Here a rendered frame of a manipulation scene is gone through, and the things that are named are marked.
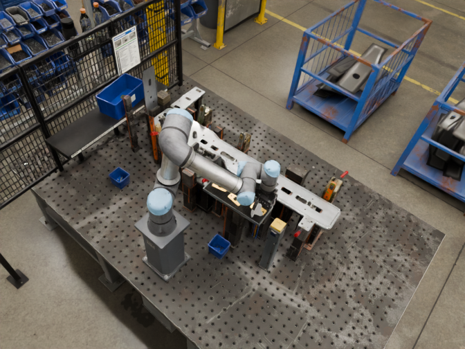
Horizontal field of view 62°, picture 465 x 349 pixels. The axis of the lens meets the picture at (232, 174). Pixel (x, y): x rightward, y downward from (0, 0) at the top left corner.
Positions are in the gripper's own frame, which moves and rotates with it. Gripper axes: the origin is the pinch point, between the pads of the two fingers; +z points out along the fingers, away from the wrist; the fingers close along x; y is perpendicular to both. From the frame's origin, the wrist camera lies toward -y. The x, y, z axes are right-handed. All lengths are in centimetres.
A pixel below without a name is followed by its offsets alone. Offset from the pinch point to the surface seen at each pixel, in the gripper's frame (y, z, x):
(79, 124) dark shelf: -131, 15, -12
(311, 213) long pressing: 21.4, 17.7, 27.7
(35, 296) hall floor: -116, 118, -93
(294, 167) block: -4, 15, 49
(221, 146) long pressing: -51, 18, 36
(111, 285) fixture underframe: -80, 117, -54
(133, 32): -137, -23, 48
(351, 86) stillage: -29, 68, 227
